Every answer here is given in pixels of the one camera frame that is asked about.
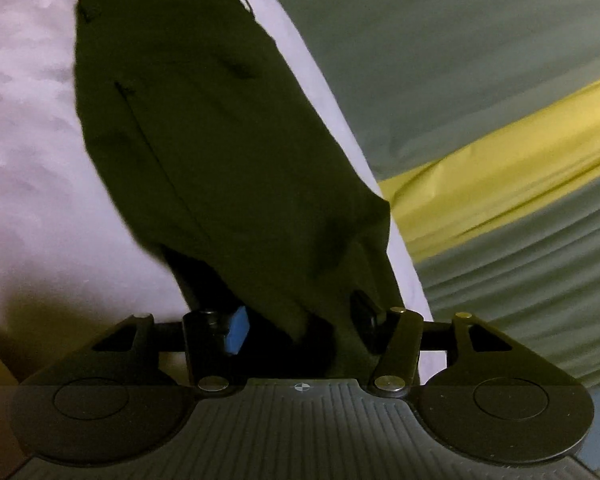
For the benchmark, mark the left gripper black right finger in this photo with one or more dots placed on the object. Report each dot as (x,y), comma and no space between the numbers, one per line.
(396,371)

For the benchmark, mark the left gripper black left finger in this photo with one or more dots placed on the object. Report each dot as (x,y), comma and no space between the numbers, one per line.
(213,341)

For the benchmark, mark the black pants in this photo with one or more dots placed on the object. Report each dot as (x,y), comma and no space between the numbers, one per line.
(216,160)

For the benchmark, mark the yellow curtain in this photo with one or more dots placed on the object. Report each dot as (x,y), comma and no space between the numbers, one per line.
(503,177)

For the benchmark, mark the lavender bed cover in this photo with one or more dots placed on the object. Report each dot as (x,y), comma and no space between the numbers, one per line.
(69,263)

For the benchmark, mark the grey-green curtain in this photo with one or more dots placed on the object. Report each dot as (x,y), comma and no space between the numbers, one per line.
(419,79)

